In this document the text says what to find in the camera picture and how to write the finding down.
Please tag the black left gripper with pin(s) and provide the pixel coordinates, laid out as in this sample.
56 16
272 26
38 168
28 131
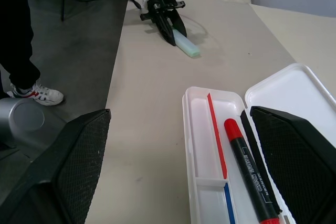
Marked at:
161 3

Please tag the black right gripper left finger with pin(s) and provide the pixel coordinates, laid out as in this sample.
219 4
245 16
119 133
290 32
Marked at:
65 171

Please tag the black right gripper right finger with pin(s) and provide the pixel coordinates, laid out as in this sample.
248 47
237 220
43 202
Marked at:
299 161

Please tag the light green eraser block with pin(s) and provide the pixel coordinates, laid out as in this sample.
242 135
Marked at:
187 45

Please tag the red-capped black marker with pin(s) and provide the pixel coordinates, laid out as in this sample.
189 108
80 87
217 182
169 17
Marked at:
249 166

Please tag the white plastic pencil case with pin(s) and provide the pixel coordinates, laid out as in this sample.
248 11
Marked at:
202 140

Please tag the silver robot body cylinder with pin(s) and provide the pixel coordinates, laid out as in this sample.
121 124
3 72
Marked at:
23 119

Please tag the white sneaker with red stripes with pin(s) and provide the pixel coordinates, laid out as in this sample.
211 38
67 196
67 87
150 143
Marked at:
44 95

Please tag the person's leg in black trousers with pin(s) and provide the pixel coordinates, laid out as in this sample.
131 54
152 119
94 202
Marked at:
15 37

